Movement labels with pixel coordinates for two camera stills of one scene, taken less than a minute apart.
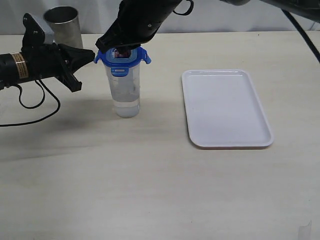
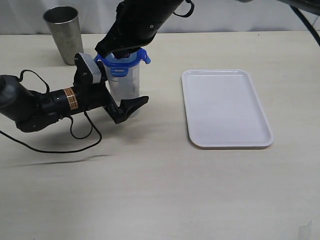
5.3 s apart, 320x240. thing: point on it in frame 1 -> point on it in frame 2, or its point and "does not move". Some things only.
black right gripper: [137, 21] does not move
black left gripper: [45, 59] -> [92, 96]
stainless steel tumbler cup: [64, 22] does not move
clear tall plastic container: [126, 92] does not move
